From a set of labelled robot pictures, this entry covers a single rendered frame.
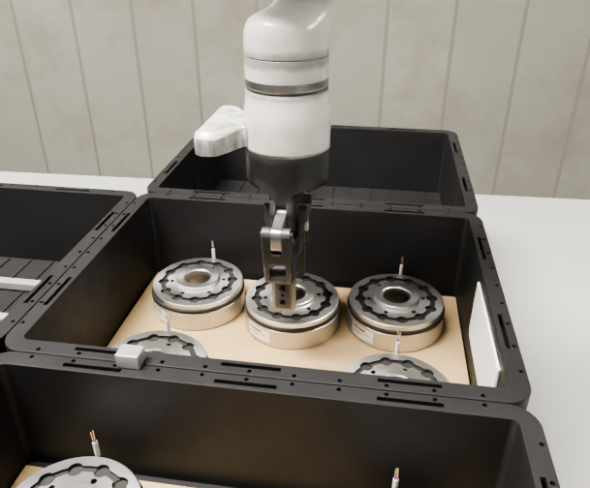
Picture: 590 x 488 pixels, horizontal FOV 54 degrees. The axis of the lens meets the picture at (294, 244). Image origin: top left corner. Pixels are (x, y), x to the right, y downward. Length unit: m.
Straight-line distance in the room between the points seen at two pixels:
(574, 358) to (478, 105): 1.42
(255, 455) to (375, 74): 1.77
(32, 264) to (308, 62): 0.49
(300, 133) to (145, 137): 1.88
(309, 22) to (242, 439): 0.32
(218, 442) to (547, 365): 0.52
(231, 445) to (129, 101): 1.95
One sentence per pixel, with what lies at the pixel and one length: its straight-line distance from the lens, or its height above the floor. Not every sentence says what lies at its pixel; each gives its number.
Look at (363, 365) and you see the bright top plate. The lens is 0.55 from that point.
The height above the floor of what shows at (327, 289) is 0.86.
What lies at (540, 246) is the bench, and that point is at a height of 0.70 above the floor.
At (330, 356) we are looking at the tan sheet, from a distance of 0.60.
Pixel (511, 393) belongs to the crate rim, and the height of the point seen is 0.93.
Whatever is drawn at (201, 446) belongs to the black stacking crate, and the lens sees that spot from 0.47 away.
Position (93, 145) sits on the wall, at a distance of 2.43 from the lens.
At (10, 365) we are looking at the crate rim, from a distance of 0.48.
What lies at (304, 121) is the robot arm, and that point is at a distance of 0.47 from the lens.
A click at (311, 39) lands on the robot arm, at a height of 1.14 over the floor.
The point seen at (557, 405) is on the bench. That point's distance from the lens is 0.80.
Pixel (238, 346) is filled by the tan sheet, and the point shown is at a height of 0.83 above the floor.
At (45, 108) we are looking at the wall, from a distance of 2.47.
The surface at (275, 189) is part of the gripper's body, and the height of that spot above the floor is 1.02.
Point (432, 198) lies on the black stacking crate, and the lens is 0.96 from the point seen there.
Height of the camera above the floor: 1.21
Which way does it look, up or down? 29 degrees down
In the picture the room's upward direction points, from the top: straight up
